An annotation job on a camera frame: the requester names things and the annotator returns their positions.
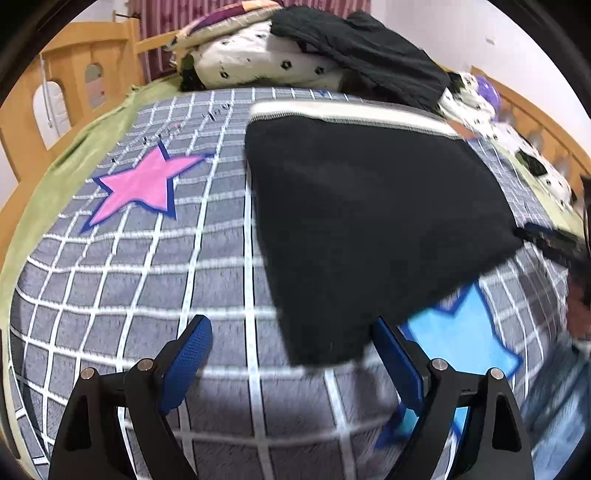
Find black pants with white stripe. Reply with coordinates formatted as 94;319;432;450
244;100;522;367

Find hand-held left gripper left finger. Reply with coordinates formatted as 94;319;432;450
48;315;213;480

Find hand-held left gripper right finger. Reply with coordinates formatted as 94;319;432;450
372;316;536;480

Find white cable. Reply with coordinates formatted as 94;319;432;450
41;53;55;132

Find white dotted quilt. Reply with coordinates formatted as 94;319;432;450
178;21;575;213

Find purple plush toy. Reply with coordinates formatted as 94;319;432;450
475;76;502;109

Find small dark cloth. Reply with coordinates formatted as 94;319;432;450
516;150;549;177

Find black garment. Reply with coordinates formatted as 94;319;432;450
270;8;453;112

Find grey checked blanket with stars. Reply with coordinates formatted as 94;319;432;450
9;88;573;480

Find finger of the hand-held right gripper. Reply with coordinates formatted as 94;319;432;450
522;222;589;278

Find purple and orange quilt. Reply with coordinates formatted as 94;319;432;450
168;0;284;54

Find wooden bed frame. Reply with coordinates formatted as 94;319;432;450
0;18;591;204

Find person's right forearm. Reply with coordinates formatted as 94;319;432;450
566;274;591;344

